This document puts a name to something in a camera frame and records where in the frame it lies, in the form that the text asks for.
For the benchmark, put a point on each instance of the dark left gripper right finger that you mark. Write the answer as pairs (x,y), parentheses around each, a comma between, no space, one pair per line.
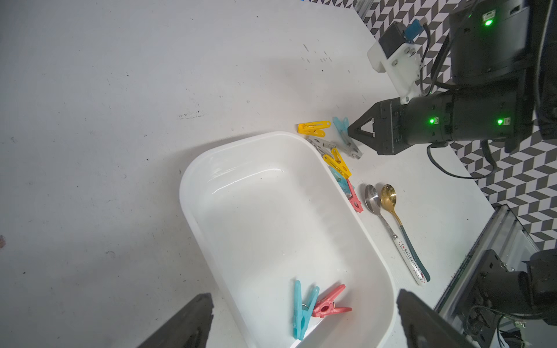
(423,327)

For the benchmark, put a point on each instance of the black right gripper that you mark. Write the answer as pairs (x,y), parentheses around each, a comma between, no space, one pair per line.
(379,128)

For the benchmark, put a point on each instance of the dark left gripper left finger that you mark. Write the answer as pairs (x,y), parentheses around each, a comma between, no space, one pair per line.
(189,328)

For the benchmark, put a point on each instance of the teal clothespin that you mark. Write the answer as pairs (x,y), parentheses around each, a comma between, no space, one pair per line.
(342,128)
(342,182)
(303,312)

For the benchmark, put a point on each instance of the grey clothespin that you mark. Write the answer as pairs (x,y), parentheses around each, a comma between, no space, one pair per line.
(352,150)
(323,147)

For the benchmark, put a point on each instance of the yellow clothespin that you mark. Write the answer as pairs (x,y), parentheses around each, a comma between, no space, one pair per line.
(336,161)
(316,129)

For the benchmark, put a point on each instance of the red clothespin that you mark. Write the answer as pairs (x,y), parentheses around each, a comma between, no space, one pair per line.
(327,306)
(354,200)

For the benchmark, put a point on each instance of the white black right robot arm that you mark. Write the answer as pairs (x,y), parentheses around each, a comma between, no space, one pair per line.
(493,77)

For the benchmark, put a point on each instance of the white plastic storage box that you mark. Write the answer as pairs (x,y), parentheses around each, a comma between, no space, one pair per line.
(266,212)

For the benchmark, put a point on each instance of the silver spoon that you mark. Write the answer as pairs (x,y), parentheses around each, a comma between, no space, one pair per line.
(372,200)

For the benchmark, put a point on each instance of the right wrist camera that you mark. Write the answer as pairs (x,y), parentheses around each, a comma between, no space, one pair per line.
(396,54)

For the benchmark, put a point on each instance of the gold spoon green handle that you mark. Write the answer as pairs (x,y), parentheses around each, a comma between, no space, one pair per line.
(388,200)

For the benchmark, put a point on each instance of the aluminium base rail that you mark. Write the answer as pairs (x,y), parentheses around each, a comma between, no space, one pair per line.
(504,293)

